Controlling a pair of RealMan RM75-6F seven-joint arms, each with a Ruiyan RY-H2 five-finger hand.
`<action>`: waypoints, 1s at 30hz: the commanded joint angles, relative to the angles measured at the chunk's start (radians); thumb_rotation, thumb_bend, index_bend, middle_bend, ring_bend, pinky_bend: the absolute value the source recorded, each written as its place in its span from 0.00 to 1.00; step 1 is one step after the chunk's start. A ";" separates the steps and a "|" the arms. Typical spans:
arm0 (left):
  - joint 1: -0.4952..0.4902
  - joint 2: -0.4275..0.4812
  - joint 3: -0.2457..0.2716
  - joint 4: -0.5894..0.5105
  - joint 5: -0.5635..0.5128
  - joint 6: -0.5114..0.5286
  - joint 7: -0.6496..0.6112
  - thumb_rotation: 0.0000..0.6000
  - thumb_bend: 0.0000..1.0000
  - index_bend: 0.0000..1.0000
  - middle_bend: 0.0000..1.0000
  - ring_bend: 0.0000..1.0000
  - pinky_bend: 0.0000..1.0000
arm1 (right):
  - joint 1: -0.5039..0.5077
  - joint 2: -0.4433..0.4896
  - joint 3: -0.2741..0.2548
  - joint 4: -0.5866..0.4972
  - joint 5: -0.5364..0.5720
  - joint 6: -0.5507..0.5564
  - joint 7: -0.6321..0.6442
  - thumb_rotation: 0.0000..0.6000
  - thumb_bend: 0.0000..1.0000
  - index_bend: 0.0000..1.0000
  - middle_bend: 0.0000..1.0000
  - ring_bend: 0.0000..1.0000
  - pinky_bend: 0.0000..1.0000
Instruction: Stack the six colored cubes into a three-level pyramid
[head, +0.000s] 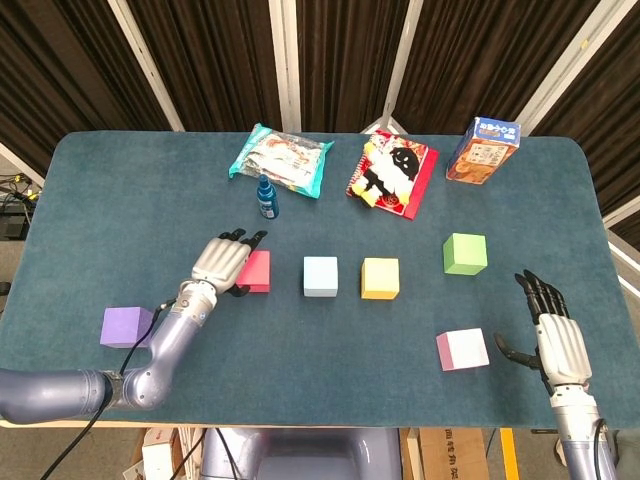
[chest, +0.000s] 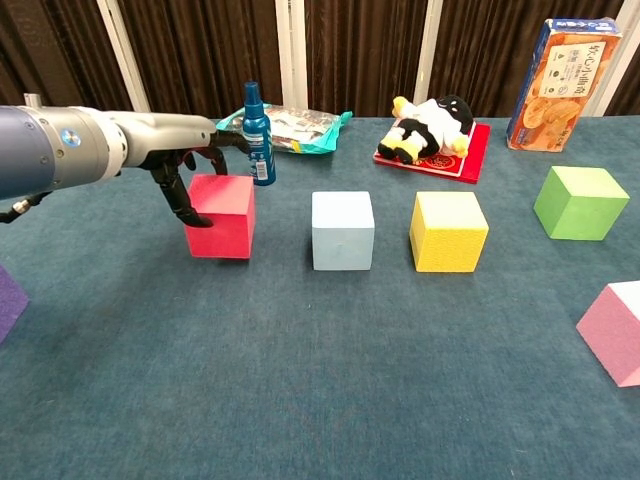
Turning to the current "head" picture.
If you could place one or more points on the purple foam cube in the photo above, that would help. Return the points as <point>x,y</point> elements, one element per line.
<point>122,327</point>

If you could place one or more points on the teal snack bag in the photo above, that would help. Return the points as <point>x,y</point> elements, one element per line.
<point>285,155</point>

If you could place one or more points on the green foam cube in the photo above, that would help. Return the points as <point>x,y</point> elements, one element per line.
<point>465,252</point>

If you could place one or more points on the pink foam cube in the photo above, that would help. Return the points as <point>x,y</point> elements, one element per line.
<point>465,350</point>

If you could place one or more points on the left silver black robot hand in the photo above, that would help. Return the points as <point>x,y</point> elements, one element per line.
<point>220,260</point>

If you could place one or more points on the white frame post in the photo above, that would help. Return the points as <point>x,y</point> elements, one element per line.
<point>625,212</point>
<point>20,165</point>
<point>285,60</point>
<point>401,65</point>
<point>565,65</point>
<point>145,60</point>

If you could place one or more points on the brown cardboard box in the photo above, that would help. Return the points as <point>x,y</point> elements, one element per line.
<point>450,455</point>

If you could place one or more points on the blue spray bottle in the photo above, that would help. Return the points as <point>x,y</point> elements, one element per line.
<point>268,202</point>

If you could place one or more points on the dark brown curtain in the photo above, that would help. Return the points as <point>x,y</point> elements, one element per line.
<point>225,60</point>

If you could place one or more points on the blue orange biscuit box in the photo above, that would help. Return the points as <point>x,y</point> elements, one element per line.
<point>480,160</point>

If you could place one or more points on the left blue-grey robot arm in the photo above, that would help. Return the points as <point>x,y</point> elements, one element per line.
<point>50,392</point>

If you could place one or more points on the yellow foam cube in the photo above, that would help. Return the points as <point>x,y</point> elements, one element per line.
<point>380,280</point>

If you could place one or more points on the black white plush penguin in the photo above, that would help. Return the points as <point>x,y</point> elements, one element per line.
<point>385,175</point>

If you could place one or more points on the white red printed box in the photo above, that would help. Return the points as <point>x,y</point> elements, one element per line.
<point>157,455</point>

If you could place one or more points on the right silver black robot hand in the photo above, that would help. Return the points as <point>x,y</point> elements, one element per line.
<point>562,350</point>

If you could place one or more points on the light blue foam cube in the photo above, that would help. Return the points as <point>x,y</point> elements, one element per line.
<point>320,277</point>

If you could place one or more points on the red foam cube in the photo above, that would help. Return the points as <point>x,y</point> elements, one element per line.
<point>260,272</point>

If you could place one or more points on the blue-grey robot torso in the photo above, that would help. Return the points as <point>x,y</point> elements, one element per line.
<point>310,455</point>

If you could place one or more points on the teal table mat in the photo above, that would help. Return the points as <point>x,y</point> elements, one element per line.
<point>320,350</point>

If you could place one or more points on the flat red gift box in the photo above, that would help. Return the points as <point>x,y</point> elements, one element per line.
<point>425,175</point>

